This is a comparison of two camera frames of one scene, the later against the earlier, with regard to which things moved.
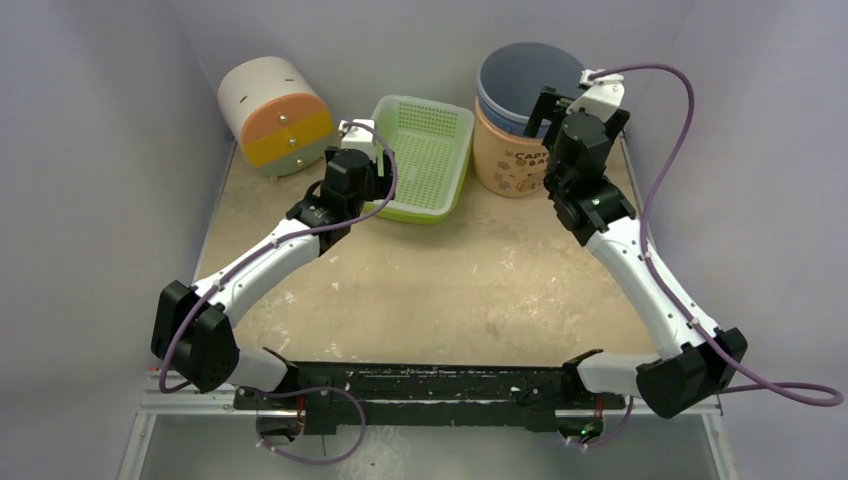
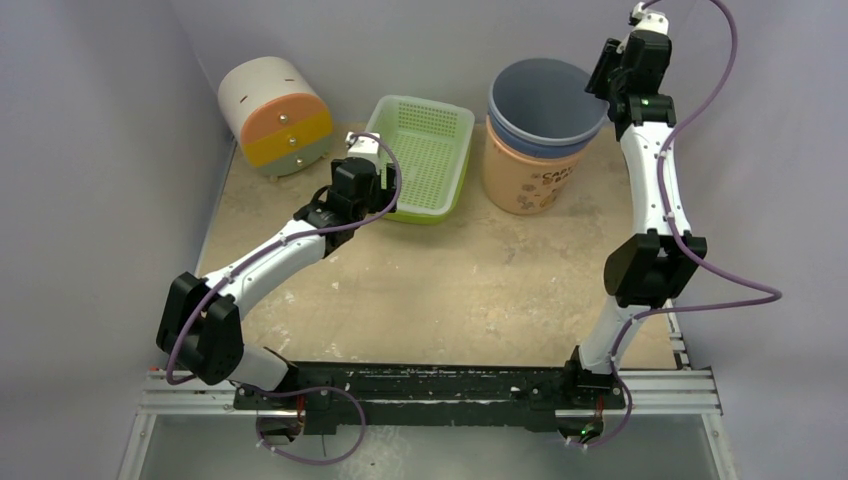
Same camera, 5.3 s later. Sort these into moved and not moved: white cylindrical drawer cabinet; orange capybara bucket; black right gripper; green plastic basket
Moved: black right gripper; orange capybara bucket
Not moved: green plastic basket; white cylindrical drawer cabinet
